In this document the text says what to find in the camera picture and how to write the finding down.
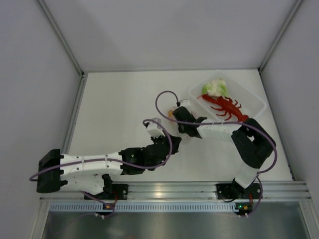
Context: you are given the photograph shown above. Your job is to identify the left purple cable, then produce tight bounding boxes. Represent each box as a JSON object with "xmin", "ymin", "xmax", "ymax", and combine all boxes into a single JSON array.
[{"xmin": 29, "ymin": 119, "xmax": 173, "ymax": 183}]

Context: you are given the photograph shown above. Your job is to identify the purple cable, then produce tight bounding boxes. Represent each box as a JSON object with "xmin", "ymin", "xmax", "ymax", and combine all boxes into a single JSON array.
[
  {"xmin": 155, "ymin": 90, "xmax": 279, "ymax": 175},
  {"xmin": 29, "ymin": 119, "xmax": 173, "ymax": 183}
]

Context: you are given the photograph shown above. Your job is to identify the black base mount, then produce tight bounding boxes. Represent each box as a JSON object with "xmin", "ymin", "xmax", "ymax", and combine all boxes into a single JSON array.
[
  {"xmin": 216, "ymin": 182, "xmax": 248, "ymax": 200},
  {"xmin": 89, "ymin": 184, "xmax": 129, "ymax": 200}
]

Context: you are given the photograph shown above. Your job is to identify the aluminium corner post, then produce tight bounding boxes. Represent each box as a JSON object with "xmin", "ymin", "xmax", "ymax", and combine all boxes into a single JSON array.
[
  {"xmin": 258, "ymin": 0, "xmax": 305, "ymax": 73},
  {"xmin": 37, "ymin": 0, "xmax": 85, "ymax": 75}
]

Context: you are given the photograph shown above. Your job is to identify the white slotted cable duct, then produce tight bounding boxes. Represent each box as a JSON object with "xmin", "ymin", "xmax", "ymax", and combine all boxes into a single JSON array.
[{"xmin": 49, "ymin": 202, "xmax": 249, "ymax": 213}]

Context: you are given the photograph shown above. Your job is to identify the orange toy food piece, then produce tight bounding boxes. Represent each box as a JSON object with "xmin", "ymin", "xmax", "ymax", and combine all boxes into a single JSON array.
[{"xmin": 167, "ymin": 110, "xmax": 175, "ymax": 120}]

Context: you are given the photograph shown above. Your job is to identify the aluminium mounting rail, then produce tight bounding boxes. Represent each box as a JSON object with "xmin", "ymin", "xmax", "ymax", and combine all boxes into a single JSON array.
[{"xmin": 39, "ymin": 181, "xmax": 310, "ymax": 201}]

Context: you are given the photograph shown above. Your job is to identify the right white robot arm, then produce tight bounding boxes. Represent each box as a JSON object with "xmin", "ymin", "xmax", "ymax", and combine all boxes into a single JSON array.
[{"xmin": 172, "ymin": 107, "xmax": 276, "ymax": 202}]

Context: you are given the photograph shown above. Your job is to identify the white toy cauliflower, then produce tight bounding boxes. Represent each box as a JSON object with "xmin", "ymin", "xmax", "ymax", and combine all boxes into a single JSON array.
[{"xmin": 202, "ymin": 78, "xmax": 228, "ymax": 97}]

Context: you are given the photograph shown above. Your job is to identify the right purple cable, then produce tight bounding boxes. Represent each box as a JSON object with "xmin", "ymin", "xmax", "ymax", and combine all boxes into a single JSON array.
[{"xmin": 155, "ymin": 90, "xmax": 279, "ymax": 175}]

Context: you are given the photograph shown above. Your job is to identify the white perforated plastic basket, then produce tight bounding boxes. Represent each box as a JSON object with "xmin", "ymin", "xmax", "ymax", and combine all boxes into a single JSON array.
[{"xmin": 188, "ymin": 71, "xmax": 267, "ymax": 121}]

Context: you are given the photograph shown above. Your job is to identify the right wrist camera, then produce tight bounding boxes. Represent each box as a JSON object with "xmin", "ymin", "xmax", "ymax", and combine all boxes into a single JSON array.
[{"xmin": 176, "ymin": 99, "xmax": 191, "ymax": 108}]

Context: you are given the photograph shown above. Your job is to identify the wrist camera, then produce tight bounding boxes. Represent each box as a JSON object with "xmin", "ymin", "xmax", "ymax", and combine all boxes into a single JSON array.
[
  {"xmin": 176, "ymin": 99, "xmax": 191, "ymax": 108},
  {"xmin": 143, "ymin": 118, "xmax": 165, "ymax": 138}
]

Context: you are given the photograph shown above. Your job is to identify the clear zip top bag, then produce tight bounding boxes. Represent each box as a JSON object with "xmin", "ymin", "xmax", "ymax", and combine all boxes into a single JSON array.
[{"xmin": 165, "ymin": 106, "xmax": 192, "ymax": 145}]

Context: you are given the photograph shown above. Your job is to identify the left aluminium corner post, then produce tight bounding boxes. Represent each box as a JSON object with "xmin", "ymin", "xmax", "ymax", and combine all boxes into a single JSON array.
[{"xmin": 37, "ymin": 0, "xmax": 85, "ymax": 75}]

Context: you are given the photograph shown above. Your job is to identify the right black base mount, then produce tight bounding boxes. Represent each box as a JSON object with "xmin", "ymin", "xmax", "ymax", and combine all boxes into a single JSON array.
[{"xmin": 216, "ymin": 182, "xmax": 248, "ymax": 200}]

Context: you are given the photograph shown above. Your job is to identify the red toy lobster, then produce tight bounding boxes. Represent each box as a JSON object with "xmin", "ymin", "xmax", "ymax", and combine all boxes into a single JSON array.
[{"xmin": 197, "ymin": 94, "xmax": 249, "ymax": 122}]

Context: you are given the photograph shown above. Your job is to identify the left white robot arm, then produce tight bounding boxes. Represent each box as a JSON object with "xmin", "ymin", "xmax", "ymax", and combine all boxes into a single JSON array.
[{"xmin": 36, "ymin": 135, "xmax": 181, "ymax": 199}]

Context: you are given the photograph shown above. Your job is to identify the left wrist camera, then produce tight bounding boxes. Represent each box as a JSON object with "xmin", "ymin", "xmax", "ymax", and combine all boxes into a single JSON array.
[{"xmin": 143, "ymin": 118, "xmax": 165, "ymax": 138}]

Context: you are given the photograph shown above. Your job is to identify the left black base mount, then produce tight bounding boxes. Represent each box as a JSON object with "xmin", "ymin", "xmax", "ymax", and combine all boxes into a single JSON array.
[{"xmin": 89, "ymin": 184, "xmax": 129, "ymax": 200}]

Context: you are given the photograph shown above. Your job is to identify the right aluminium corner post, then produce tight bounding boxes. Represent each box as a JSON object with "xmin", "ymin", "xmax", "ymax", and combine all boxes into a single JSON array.
[{"xmin": 258, "ymin": 0, "xmax": 305, "ymax": 73}]

